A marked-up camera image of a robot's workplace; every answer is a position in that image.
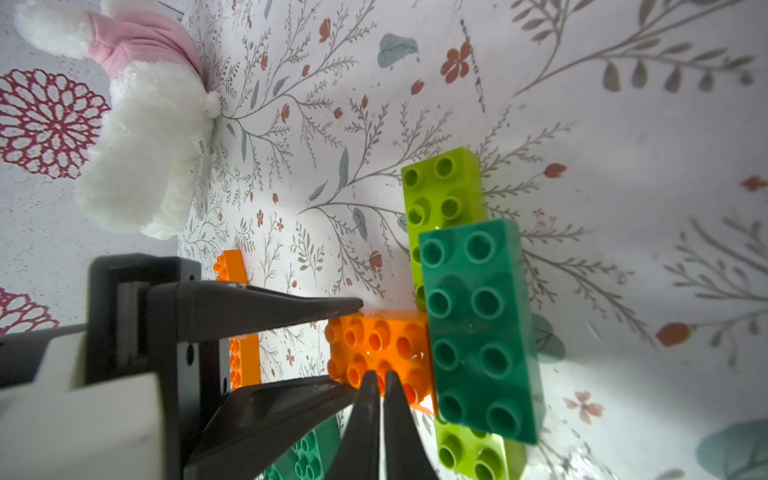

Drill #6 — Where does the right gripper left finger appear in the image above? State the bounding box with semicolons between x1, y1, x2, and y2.
325;370;381;480

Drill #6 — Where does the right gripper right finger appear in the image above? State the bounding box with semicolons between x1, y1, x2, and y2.
384;371;438;480

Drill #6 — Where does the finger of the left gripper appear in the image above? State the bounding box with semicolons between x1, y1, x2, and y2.
146;281;364;344
183;376;357;479

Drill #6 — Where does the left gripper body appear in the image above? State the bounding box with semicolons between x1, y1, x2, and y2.
0;253;232;480

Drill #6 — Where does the lime lego brick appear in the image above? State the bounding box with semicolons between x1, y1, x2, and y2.
402;147;487;311
435;416;527;480

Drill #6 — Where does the orange lego brick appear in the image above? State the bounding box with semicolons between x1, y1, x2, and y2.
213;250;248;284
325;310;437;415
229;334;261;391

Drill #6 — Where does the dark green lego brick top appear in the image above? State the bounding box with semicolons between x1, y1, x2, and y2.
419;219;546;445

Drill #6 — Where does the dark green lego brick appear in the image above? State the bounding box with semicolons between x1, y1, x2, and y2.
263;416;341;480
419;219;546;445

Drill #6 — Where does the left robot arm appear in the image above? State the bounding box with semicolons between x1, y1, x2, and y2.
1;254;363;479

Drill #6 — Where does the dark green lego brick centre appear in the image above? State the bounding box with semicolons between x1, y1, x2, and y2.
263;416;341;480

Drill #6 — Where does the white plush bunny pink shirt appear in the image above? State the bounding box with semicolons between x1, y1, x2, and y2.
14;1;221;240

